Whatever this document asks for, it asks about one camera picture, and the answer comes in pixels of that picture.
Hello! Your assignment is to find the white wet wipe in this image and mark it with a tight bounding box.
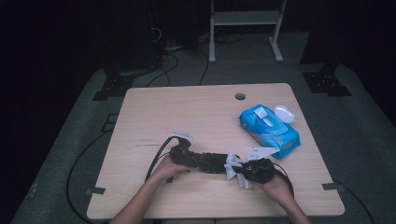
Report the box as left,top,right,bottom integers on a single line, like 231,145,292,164
223,152,254,189

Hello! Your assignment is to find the person's right hand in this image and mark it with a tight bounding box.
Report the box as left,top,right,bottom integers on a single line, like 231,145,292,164
257,173,296,205

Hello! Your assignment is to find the white oval plastic lid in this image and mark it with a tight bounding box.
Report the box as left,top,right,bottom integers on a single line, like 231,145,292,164
274,105,296,124

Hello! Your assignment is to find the person's left hand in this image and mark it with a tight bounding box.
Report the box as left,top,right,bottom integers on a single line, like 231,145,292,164
148,154,191,185

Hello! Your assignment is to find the looped black floor cable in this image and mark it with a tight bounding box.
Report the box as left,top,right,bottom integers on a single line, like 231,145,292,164
146,52,180,88

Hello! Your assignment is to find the left hand-held gripper black cable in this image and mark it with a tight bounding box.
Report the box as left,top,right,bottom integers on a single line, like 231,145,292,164
145,135,180,183

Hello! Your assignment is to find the long black floor cable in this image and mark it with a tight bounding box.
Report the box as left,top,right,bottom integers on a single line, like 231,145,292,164
65,130,108,224

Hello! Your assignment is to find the right hand-held gripper black cable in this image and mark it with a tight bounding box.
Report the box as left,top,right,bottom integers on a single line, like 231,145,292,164
274,161,295,199

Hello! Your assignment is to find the blue wet wipes pack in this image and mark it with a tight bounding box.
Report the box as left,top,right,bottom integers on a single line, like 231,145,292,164
238,104,302,161

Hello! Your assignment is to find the white metal stand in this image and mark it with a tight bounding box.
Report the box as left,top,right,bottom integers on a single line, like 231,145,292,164
208,0,288,64

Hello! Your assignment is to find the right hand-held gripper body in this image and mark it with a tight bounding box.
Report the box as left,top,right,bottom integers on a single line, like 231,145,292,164
242,147,280,185

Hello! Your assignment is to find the hand-held gripper black cable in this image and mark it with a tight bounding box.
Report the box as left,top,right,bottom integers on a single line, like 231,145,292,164
145,135,180,183
274,161,295,199

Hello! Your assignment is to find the black tape strip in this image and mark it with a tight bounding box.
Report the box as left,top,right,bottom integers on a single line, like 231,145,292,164
321,182,345,191
86,186,106,196

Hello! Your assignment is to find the thin black floor cable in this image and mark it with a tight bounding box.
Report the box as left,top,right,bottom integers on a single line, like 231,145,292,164
199,48,210,87

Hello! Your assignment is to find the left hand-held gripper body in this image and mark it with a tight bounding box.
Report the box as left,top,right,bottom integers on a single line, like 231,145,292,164
169,132,201,168

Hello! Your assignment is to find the black stand base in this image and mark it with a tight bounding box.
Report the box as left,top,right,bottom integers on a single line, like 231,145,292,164
302,63,353,97
92,73,135,102

